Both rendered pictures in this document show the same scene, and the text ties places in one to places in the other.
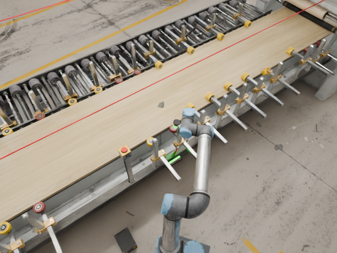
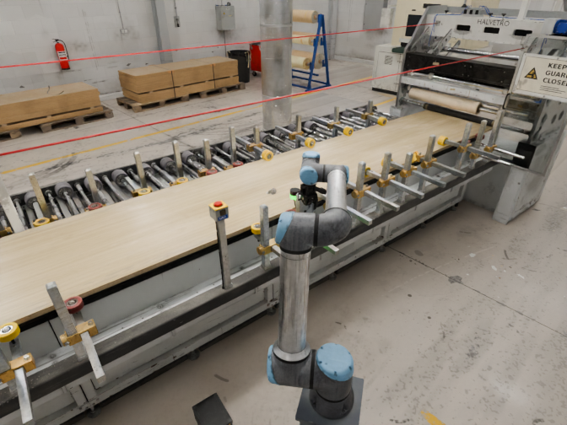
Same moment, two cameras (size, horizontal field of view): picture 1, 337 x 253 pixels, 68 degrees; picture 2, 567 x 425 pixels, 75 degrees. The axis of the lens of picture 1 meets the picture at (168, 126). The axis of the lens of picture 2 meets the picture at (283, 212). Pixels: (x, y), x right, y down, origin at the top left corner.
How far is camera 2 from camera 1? 0.89 m
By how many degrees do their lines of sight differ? 22
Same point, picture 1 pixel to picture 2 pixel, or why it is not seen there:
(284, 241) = (496, 414)
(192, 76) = not seen: hidden behind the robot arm
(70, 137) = (137, 225)
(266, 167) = (441, 305)
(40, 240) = (64, 368)
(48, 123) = (105, 212)
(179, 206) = (304, 218)
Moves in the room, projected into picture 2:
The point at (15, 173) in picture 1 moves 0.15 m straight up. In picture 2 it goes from (43, 266) to (32, 242)
